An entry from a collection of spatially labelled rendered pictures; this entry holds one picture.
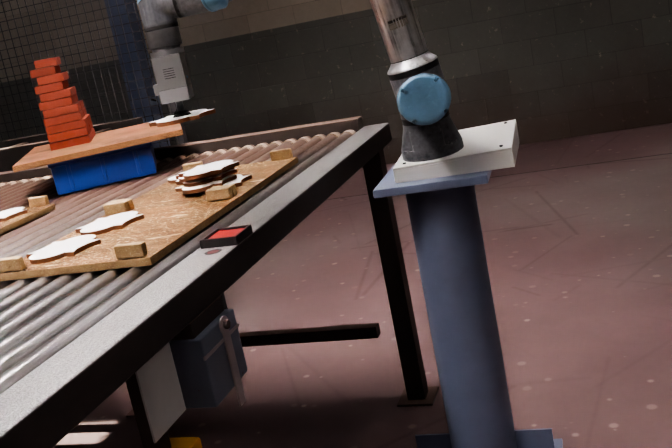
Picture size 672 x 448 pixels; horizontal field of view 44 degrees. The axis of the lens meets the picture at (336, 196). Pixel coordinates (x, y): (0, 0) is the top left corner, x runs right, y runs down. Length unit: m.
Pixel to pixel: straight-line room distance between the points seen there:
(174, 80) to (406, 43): 0.51
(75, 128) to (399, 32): 1.30
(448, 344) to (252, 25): 5.18
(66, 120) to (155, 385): 1.60
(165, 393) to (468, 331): 0.98
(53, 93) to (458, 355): 1.50
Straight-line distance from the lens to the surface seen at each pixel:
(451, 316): 2.09
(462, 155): 1.96
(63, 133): 2.79
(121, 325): 1.26
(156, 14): 1.89
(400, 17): 1.83
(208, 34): 7.17
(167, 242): 1.60
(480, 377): 2.16
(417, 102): 1.83
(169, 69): 1.88
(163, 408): 1.32
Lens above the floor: 1.29
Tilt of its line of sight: 12 degrees down
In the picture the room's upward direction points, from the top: 11 degrees counter-clockwise
